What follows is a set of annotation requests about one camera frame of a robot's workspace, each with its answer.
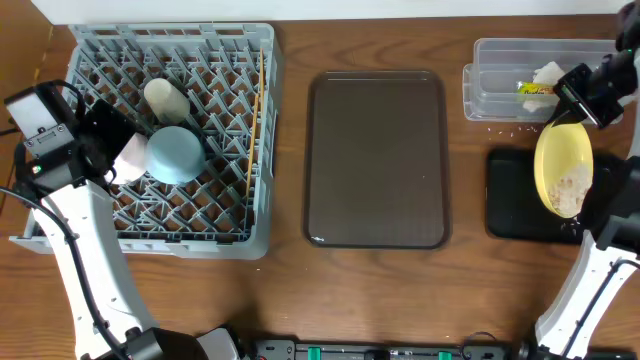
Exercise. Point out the white crumpled napkin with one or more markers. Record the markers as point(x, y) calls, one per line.
point(550, 74)

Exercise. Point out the yellow snack wrapper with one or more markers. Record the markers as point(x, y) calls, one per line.
point(530, 88)

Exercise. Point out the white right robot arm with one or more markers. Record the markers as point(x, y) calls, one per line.
point(609, 251)

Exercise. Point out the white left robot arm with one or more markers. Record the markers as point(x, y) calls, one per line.
point(64, 168)

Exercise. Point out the light blue bowl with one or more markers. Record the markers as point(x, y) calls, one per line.
point(174, 156)

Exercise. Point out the grey dish rack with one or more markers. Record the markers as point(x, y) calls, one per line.
point(216, 67)

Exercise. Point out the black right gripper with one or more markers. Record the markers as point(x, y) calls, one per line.
point(579, 114)

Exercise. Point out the white cup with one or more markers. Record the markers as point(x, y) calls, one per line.
point(167, 103)

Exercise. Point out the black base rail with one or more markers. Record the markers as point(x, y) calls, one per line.
point(292, 350)

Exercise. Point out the clear plastic bin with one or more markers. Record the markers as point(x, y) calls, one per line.
point(500, 65)

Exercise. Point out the rice and food scraps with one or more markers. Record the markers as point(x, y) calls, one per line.
point(569, 192)

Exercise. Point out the yellow plate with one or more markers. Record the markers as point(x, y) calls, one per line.
point(558, 149)

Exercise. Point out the dark brown serving tray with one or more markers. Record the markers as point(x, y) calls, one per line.
point(377, 167)

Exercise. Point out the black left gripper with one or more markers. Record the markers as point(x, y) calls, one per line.
point(107, 133)

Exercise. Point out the black tray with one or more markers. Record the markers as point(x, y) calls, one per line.
point(515, 211)

